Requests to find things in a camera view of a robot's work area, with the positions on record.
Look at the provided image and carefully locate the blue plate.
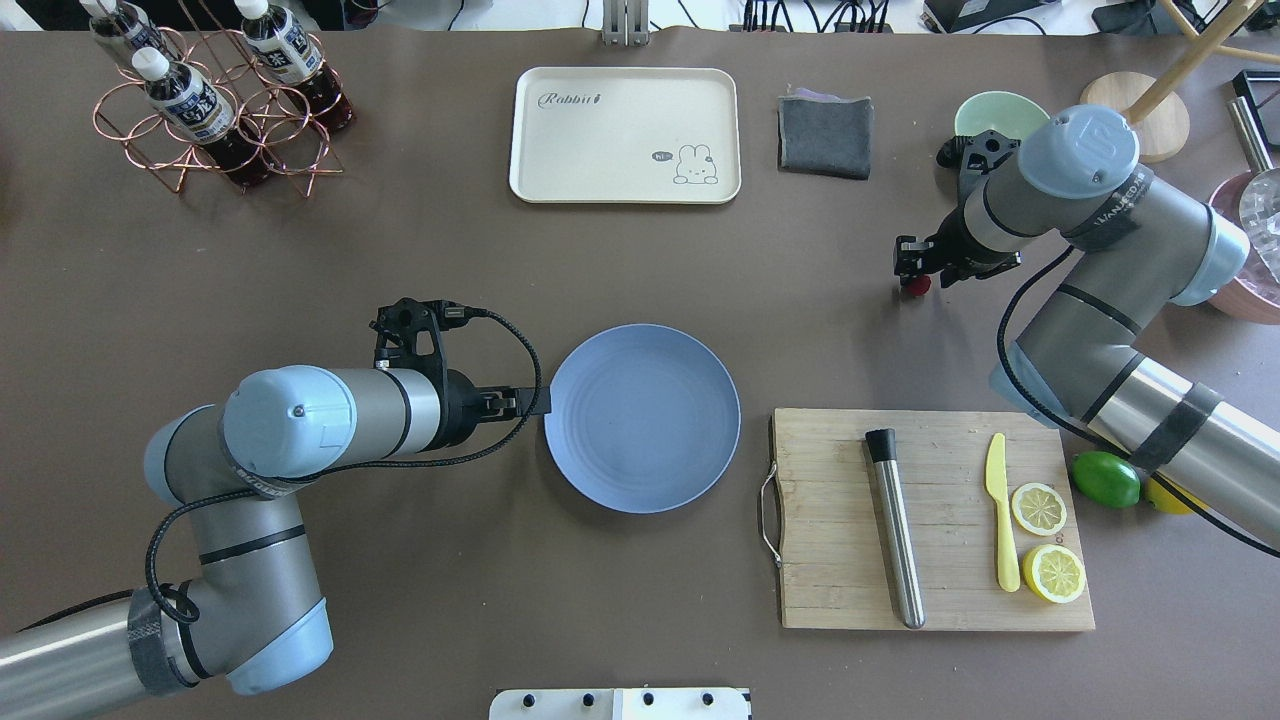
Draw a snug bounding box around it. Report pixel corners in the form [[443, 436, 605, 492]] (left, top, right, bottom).
[[544, 323, 742, 514]]

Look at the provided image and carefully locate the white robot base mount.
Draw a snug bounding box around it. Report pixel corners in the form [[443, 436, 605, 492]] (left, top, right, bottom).
[[488, 685, 753, 719]]

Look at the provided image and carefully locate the yellow plastic knife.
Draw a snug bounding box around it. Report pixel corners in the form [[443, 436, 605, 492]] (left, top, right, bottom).
[[984, 432, 1021, 593]]

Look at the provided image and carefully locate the lower right tea bottle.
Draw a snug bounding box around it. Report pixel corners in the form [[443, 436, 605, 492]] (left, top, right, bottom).
[[236, 1, 355, 133]]

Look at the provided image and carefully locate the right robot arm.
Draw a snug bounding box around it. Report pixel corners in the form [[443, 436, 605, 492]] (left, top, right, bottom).
[[893, 104, 1279, 546]]

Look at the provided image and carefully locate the upper tea bottle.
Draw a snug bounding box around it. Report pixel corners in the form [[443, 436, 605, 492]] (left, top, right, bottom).
[[79, 0, 177, 74]]

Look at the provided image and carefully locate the clear ice cubes pile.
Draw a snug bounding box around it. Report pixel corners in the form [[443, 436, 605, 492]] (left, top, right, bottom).
[[1236, 168, 1279, 282]]

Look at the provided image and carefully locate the wooden round stand base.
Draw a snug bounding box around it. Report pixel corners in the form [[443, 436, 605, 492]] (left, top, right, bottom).
[[1078, 0, 1280, 164]]

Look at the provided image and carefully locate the yellow lemon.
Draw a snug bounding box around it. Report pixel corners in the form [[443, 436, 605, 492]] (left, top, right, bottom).
[[1144, 474, 1208, 515]]

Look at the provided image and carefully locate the grey folded cloth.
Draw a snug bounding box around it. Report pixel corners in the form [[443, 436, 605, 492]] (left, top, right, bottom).
[[778, 88, 874, 181]]

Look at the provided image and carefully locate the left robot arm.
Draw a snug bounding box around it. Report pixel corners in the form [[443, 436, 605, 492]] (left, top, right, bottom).
[[3, 299, 550, 719]]

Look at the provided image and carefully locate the lemon slice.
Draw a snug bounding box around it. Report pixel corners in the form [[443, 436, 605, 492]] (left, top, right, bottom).
[[1010, 483, 1068, 537]]

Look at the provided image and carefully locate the light green bowl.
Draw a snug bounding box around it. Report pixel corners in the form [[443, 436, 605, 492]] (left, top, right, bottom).
[[954, 90, 1050, 140]]

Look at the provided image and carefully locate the tea bottle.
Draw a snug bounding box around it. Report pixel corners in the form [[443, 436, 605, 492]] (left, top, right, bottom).
[[132, 47, 273, 188], [236, 1, 355, 133], [79, 0, 177, 74]]

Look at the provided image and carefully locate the lemon half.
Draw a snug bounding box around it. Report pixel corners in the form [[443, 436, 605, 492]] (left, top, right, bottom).
[[1021, 544, 1087, 603]]

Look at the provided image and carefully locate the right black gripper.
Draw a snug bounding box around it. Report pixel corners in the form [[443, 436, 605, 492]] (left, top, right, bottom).
[[893, 129, 1021, 286]]

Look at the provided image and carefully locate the green lime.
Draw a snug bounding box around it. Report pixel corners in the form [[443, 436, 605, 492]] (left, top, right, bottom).
[[1069, 451, 1142, 509]]

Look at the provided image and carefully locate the lower left tea bottle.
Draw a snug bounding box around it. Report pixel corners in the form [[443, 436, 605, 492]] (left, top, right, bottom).
[[132, 47, 273, 188]]

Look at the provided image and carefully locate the metal ice scoop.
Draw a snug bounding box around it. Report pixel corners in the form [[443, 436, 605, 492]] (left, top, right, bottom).
[[1228, 95, 1280, 251]]

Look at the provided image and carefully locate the cream rabbit tray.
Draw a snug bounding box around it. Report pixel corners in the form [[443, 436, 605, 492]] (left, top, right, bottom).
[[508, 67, 742, 205]]

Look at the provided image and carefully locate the copper wire bottle rack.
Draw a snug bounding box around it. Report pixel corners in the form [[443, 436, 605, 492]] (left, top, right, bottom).
[[90, 3, 346, 199]]

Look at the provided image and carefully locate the steel muddler black tip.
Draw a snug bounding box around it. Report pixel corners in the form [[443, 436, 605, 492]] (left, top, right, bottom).
[[865, 428, 927, 630]]

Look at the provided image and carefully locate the wooden cutting board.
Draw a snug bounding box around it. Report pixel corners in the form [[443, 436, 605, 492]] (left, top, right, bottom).
[[771, 407, 1094, 633]]

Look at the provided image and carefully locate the red strawberry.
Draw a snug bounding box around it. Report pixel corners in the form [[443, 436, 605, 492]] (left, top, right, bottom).
[[902, 275, 933, 299]]

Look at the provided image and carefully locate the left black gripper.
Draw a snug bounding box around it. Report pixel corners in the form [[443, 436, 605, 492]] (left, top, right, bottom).
[[372, 299, 552, 451]]

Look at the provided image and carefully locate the pink bowl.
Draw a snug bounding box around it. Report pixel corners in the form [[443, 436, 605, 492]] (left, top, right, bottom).
[[1207, 170, 1279, 325]]

